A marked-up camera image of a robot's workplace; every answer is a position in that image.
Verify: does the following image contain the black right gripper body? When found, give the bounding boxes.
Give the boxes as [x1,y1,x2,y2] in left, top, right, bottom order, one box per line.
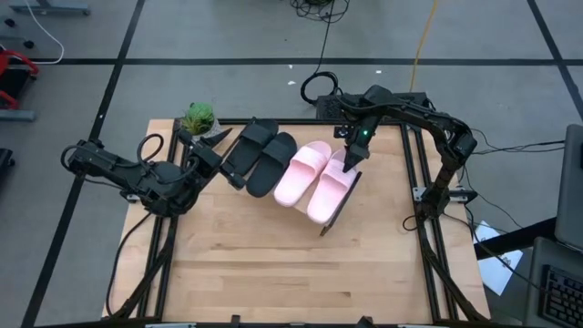
[343,113,382,159]

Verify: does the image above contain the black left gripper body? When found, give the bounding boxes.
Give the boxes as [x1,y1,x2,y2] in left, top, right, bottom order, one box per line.
[179,129,225,179]

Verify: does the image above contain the black slide sandal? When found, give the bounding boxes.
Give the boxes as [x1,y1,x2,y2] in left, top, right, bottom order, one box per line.
[245,131,299,199]
[220,118,280,179]

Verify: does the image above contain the pink slide sandal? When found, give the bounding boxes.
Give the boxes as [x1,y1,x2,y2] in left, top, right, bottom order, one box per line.
[305,148,362,226]
[272,139,333,209]

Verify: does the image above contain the wooden shelf black metal legs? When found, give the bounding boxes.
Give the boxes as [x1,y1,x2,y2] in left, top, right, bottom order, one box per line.
[218,117,364,237]

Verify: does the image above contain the green artificial plant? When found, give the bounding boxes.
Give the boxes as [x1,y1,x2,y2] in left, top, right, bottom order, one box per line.
[180,101,216,137]

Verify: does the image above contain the white paper sheet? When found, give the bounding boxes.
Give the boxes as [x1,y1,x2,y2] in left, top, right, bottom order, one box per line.
[473,220,525,297]

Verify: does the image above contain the grey side desk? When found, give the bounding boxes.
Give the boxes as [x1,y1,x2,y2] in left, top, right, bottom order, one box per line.
[473,217,583,328]

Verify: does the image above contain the grey laptop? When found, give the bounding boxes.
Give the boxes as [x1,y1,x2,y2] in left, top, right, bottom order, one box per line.
[553,122,583,254]

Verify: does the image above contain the red cart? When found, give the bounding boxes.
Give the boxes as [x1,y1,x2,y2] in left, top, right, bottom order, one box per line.
[0,45,40,113]

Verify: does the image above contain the black keyboard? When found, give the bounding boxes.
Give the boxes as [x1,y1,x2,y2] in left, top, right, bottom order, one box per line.
[539,263,583,328]

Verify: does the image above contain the black aluminium table frame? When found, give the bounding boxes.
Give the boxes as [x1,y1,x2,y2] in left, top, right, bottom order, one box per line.
[104,117,491,328]

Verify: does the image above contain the black coiled cable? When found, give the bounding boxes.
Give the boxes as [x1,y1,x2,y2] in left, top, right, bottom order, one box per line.
[289,0,352,107]

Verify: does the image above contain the yellow cable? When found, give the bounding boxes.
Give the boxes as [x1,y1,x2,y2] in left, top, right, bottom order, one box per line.
[408,0,441,94]

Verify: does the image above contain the white cable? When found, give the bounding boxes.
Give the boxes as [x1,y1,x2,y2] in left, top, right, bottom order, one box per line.
[22,0,66,66]

